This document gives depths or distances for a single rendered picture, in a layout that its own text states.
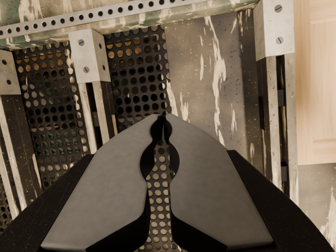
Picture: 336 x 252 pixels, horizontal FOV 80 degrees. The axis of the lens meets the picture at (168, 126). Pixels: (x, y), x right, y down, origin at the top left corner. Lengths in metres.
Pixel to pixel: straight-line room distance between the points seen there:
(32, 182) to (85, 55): 0.42
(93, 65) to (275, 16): 0.43
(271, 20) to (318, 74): 0.18
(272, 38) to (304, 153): 0.30
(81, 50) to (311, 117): 0.59
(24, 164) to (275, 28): 0.75
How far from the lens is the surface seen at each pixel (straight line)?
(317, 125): 0.64
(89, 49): 0.56
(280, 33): 0.54
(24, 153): 0.74
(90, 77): 0.55
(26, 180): 0.75
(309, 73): 0.61
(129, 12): 0.56
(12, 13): 0.73
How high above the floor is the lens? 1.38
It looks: 30 degrees down
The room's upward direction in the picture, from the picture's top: 179 degrees clockwise
